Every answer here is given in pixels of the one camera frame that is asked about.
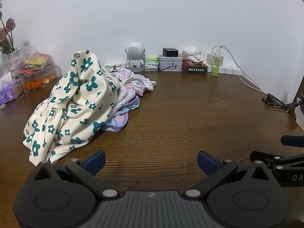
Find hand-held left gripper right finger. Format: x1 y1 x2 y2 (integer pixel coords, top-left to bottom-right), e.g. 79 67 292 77
184 150 276 199

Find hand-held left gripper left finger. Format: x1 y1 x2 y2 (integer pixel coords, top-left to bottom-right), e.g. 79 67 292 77
28 150 120 199

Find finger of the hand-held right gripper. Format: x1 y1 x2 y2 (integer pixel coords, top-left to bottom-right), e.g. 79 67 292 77
281 135 304 147
250 150 304 171

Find cream green-flower dress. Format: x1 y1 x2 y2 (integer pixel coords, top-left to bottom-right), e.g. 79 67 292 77
22 50 122 167

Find pink floral clothes pile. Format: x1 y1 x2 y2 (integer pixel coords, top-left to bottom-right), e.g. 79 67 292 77
108 85 135 120

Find purple blue garment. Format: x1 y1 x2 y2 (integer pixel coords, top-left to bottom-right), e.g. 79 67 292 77
102 96 140 133

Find pink floral top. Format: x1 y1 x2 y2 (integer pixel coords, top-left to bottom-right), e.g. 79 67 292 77
114 68 157 98

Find white power strip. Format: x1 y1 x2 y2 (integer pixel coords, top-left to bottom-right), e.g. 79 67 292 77
205 63 244 76

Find red black box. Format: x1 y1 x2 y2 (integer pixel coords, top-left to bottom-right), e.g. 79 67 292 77
182 60 208 74

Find green spray bottle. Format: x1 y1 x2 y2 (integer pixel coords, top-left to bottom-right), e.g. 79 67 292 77
211 49 221 76

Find clear box of oranges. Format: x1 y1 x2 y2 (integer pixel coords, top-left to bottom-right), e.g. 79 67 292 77
17 64 63 93

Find white charger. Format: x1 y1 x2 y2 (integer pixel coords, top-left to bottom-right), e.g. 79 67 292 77
206 46 225 67

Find grey tin box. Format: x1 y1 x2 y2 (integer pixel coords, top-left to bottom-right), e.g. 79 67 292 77
158 55 184 72

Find crumpled white tissue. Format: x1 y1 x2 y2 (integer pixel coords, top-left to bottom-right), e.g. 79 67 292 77
182 47 205 64

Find purple tissue packet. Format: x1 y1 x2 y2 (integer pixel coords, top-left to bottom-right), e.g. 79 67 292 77
0 82 24 105

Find white round robot speaker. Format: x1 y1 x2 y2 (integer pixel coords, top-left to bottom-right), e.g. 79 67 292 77
124 42 146 72

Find plastic bag of snacks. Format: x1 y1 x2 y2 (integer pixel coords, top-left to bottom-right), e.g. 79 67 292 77
11 45 62 81

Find white plastic bag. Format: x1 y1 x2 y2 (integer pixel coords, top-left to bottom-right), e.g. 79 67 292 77
0 72 15 88

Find clear glass vase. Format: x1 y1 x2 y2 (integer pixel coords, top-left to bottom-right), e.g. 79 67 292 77
7 50 18 73

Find dried pink flowers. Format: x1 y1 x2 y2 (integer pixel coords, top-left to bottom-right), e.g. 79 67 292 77
0 3 17 55

